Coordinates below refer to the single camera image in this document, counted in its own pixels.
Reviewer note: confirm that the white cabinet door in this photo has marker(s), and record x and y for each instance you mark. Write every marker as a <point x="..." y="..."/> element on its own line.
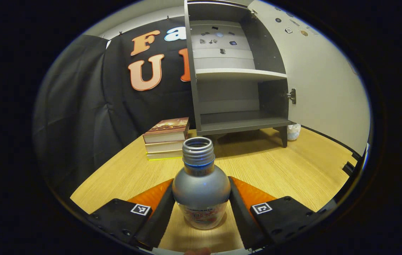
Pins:
<point x="321" y="78"/>

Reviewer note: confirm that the book with white page edge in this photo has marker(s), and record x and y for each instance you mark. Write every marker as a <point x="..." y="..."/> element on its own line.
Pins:
<point x="165" y="146"/>

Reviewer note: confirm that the book with reddish cover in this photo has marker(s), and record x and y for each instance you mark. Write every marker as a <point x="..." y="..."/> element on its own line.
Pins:
<point x="167" y="127"/>

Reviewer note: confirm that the small white round object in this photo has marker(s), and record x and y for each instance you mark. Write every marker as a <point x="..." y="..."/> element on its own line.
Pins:
<point x="294" y="132"/>

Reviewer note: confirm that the small black block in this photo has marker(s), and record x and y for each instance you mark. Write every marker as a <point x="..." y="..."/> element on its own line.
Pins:
<point x="348" y="168"/>

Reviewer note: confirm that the silver bottle with red label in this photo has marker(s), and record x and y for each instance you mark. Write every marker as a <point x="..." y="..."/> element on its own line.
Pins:
<point x="201" y="187"/>

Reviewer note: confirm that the grey cabinet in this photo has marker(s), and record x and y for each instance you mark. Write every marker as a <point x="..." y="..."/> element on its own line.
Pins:
<point x="229" y="124"/>

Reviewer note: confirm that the black backdrop cloth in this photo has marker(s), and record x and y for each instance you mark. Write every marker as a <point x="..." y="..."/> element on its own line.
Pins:
<point x="91" y="106"/>

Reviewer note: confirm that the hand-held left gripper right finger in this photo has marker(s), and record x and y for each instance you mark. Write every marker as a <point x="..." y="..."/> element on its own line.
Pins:
<point x="243" y="219"/>

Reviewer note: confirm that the white cabinet shelf board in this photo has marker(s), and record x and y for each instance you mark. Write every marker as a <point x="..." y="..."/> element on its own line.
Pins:
<point x="236" y="73"/>

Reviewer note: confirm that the metal cabinet hinge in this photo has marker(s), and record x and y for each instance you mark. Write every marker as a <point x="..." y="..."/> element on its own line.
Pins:
<point x="292" y="96"/>
<point x="254" y="13"/>

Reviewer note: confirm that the book with yellow cover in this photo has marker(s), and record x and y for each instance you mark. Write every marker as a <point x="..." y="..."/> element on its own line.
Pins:
<point x="163" y="155"/>

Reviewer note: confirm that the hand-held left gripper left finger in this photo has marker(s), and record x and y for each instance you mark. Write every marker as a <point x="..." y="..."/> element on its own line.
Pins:
<point x="158" y="219"/>

